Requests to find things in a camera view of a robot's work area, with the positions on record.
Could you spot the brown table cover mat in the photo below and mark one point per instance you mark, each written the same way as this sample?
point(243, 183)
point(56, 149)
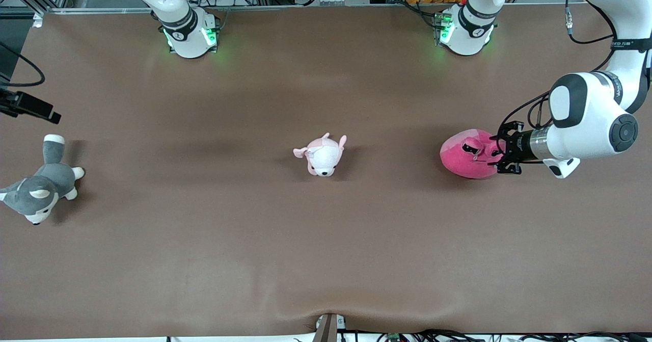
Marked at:
point(326, 255)

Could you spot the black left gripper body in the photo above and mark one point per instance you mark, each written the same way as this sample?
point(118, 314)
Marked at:
point(513, 145)

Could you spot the metal table edge bracket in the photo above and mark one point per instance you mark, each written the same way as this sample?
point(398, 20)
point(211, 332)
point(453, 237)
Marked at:
point(328, 327)

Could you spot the round hot pink plush toy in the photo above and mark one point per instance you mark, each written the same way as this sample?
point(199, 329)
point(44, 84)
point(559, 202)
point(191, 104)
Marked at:
point(466, 163)

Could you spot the light pink puppy plush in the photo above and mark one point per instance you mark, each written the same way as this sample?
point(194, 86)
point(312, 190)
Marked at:
point(326, 156)

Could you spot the grey husky plush toy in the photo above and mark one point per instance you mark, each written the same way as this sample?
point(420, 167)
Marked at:
point(51, 179)

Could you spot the aluminium frame rail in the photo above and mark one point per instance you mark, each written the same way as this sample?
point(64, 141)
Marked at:
point(305, 7)

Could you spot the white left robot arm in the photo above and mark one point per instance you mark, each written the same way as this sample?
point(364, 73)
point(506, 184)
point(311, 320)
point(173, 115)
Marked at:
point(586, 128)

